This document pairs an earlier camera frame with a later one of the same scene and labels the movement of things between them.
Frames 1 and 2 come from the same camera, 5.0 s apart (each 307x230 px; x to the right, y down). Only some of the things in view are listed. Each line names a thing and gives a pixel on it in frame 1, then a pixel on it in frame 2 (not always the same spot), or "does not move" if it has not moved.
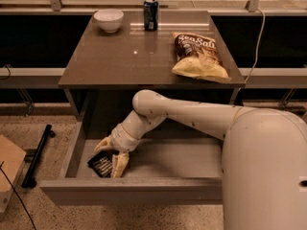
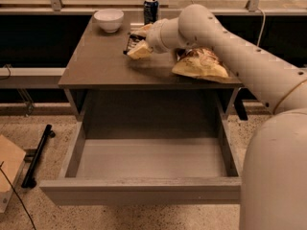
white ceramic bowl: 109,19 does not move
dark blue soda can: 151,14 does not move
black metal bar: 29,179 does not move
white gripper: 123,139 → 154,37
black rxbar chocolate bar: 103,163 → 132,40
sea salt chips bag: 199,57 does not move
